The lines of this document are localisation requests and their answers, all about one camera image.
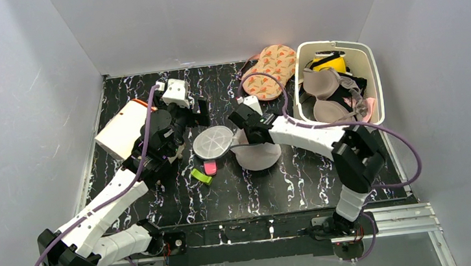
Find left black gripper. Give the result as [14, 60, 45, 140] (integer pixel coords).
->
[153, 87, 213, 159]

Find white mesh laundry bag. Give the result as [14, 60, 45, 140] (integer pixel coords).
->
[192, 125, 282, 171]

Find beige bra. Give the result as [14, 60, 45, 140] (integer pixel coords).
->
[303, 68, 365, 123]

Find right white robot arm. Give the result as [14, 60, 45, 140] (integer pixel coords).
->
[229, 104, 386, 237]

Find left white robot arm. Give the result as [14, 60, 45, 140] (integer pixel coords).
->
[37, 97, 210, 266]

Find floral orange mesh bag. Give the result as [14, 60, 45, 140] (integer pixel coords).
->
[241, 44, 297, 101]

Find black bra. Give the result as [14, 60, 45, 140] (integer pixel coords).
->
[337, 73, 369, 114]

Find yellow bra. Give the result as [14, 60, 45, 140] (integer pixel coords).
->
[308, 53, 349, 73]

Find cream plastic laundry basket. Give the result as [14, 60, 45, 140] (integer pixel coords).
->
[293, 40, 385, 125]

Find pink clip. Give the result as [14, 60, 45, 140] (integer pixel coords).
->
[203, 160, 217, 176]

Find green clip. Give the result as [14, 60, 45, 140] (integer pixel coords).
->
[191, 168, 213, 185]

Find white orange cylindrical container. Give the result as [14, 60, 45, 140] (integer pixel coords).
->
[95, 99, 147, 162]

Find pink garment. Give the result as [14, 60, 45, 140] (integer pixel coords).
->
[362, 97, 376, 122]

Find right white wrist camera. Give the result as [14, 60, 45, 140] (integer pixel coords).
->
[236, 95, 262, 115]

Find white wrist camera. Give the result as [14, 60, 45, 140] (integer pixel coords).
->
[156, 79, 191, 109]
[236, 95, 262, 115]

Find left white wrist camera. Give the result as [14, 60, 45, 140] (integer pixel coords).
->
[156, 79, 191, 109]

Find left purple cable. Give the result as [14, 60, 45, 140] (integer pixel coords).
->
[3, 84, 178, 266]

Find purple cable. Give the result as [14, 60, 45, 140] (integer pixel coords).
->
[3, 84, 178, 266]
[234, 56, 426, 204]

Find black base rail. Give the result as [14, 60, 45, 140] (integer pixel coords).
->
[133, 208, 383, 266]

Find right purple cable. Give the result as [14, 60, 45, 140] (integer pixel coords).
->
[234, 56, 426, 204]

